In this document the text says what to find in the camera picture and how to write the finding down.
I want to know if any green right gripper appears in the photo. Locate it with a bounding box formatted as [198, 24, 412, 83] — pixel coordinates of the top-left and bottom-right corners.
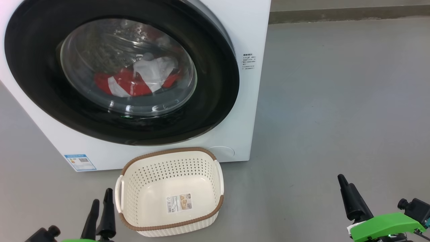
[338, 174, 426, 242]

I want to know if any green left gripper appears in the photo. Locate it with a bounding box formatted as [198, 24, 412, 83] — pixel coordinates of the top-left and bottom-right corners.
[61, 188, 117, 242]

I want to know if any red and white garment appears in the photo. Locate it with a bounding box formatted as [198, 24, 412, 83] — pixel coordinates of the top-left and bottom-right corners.
[94, 52, 184, 98]

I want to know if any black round washer door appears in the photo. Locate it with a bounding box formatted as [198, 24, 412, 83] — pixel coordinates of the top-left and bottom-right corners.
[4, 0, 240, 146]

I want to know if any cream laundry basket brown rim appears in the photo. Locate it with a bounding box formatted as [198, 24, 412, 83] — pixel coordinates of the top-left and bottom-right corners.
[115, 147, 224, 237]

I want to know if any white front-load washing machine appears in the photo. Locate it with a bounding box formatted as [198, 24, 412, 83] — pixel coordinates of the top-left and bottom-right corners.
[0, 0, 272, 172]

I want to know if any blue energy label sticker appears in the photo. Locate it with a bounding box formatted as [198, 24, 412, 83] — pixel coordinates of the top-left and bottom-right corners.
[64, 154, 97, 172]

